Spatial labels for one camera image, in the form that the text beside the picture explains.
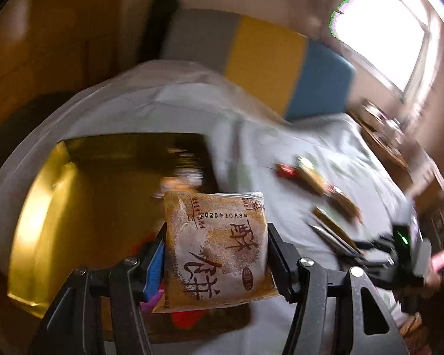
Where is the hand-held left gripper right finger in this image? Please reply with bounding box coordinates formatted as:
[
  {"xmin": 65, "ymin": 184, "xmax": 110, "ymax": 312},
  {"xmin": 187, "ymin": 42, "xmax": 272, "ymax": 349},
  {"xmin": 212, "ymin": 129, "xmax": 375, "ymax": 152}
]
[{"xmin": 268, "ymin": 224, "xmax": 409, "ymax": 355}]

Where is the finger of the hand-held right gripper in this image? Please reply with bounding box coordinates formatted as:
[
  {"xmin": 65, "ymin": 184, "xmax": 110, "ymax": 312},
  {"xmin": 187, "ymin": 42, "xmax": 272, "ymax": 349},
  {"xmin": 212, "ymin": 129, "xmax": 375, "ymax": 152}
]
[{"xmin": 351, "ymin": 237, "xmax": 393, "ymax": 267}]

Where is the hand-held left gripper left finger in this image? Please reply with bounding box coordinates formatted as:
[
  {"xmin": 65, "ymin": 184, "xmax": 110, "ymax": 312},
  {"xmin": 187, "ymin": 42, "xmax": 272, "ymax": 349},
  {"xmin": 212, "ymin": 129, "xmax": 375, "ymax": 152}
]
[{"xmin": 28, "ymin": 224, "xmax": 167, "ymax": 355}]

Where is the brown white pastry packet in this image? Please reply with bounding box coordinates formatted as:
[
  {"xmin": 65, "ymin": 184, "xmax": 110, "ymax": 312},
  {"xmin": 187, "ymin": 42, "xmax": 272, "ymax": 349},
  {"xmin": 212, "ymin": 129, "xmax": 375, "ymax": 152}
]
[{"xmin": 152, "ymin": 190, "xmax": 280, "ymax": 314}]

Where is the gold-lined maroon tin box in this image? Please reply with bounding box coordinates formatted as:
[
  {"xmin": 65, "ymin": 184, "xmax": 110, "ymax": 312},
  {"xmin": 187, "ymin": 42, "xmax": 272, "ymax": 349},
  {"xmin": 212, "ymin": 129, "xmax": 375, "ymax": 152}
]
[{"xmin": 7, "ymin": 131, "xmax": 252, "ymax": 344}]

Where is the red-ended sesame stick packet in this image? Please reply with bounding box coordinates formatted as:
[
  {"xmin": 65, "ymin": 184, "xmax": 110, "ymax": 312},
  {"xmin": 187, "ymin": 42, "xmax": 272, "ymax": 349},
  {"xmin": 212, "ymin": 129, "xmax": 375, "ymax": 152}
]
[{"xmin": 272, "ymin": 155, "xmax": 343, "ymax": 199}]

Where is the person's right hand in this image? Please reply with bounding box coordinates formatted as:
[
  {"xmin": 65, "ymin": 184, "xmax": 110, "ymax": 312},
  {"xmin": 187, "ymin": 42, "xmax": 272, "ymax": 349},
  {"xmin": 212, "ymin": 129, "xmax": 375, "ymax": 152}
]
[{"xmin": 424, "ymin": 244, "xmax": 444, "ymax": 293}]

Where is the purple snack packet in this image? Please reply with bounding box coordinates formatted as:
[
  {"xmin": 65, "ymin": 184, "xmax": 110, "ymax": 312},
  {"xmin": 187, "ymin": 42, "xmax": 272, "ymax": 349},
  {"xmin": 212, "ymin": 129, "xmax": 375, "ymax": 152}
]
[{"xmin": 141, "ymin": 291, "xmax": 164, "ymax": 312}]

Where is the wooden side table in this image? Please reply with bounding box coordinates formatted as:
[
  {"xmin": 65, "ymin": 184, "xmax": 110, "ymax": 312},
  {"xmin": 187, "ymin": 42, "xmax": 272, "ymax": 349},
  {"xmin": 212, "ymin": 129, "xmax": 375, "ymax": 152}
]
[{"xmin": 350, "ymin": 100, "xmax": 444, "ymax": 208}]

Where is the grey yellow blue headboard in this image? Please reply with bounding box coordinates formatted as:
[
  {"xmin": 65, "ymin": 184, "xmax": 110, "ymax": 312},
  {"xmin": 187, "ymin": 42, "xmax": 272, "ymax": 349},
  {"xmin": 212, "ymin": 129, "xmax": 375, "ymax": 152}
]
[{"xmin": 159, "ymin": 7, "xmax": 356, "ymax": 122}]

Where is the bright window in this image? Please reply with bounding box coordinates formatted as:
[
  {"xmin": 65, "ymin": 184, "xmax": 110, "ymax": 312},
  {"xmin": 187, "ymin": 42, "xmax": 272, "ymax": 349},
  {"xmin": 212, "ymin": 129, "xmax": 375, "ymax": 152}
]
[{"xmin": 331, "ymin": 0, "xmax": 430, "ymax": 93}]

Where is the black rolled mat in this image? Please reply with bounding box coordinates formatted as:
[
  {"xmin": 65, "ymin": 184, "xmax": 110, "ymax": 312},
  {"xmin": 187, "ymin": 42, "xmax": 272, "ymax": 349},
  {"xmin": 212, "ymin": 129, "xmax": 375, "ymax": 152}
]
[{"xmin": 141, "ymin": 0, "xmax": 180, "ymax": 63}]

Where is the wooden wardrobe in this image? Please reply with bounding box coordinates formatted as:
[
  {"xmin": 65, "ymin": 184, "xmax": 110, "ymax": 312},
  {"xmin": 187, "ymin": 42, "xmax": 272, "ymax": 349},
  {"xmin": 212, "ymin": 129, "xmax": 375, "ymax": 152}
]
[{"xmin": 0, "ymin": 0, "xmax": 134, "ymax": 137}]

